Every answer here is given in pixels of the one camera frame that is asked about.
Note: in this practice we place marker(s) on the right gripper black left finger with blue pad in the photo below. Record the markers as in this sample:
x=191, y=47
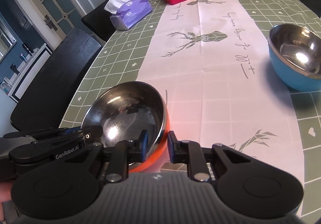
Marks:
x=122, y=154

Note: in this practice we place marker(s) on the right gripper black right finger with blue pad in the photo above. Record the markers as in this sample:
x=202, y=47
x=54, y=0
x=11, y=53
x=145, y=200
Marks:
x=191, y=154

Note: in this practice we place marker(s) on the orange steel-lined bowl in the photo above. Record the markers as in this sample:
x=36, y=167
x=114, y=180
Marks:
x=124, y=111

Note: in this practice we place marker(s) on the person's hand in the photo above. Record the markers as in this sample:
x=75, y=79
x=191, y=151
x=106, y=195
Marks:
x=5, y=191

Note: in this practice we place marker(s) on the black chair near left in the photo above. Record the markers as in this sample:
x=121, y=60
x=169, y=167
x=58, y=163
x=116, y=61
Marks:
x=47, y=98

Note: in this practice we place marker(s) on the black chair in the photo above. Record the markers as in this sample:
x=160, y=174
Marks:
x=99, y=22
x=47, y=98

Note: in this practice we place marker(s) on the black chair far left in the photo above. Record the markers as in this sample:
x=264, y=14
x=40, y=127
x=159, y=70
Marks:
x=99, y=22

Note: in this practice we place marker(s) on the purple tissue pack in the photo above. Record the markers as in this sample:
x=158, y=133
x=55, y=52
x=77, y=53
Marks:
x=126, y=13

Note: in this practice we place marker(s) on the blue steel-lined bowl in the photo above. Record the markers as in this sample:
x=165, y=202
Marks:
x=295, y=56

